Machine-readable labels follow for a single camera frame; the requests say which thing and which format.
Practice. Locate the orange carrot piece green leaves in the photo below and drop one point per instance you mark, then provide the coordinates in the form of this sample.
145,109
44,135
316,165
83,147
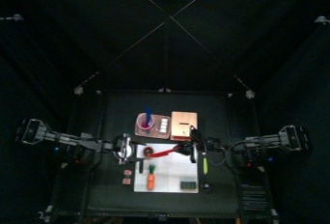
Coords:
151,178

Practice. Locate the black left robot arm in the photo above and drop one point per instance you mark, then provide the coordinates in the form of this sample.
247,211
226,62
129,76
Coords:
64,137

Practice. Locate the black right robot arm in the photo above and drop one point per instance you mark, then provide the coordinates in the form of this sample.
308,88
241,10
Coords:
266,141

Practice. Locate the brown toy donut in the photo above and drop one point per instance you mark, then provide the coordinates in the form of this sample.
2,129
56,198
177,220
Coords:
146,149

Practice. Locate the pink toy cube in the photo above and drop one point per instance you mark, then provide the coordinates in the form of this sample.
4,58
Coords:
127,181
127,172

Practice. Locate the yellow-green stick tool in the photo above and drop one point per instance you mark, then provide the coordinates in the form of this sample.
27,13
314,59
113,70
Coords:
205,165

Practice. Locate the pinkish brown tray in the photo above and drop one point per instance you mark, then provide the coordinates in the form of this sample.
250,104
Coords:
157,133

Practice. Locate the pale plastic cup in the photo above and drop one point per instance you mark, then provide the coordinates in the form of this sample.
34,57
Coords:
153,125

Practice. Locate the white toy block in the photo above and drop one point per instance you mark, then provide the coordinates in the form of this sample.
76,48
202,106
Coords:
163,130
163,123
163,119
163,126

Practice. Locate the wooden box with slot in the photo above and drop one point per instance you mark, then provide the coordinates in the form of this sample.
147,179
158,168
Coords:
182,118

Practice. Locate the white cutting board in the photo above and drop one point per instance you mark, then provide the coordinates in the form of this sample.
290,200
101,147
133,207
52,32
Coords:
171,176

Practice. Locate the blue plastic utensil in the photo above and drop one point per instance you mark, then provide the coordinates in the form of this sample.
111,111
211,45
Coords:
149,115

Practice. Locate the dark green toy block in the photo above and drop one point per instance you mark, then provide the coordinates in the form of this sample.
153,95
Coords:
185,185
191,185

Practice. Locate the small black silver shaker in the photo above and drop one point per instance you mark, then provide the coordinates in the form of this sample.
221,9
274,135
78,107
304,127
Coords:
206,186

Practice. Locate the white text sticker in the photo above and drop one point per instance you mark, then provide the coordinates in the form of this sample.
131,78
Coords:
253,199

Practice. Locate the silver frame corner bracket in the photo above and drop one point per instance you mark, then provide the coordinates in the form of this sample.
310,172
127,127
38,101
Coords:
163,90
78,89
274,215
250,93

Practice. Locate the silver frame clamp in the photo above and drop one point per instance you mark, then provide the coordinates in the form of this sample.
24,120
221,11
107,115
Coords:
321,19
18,17

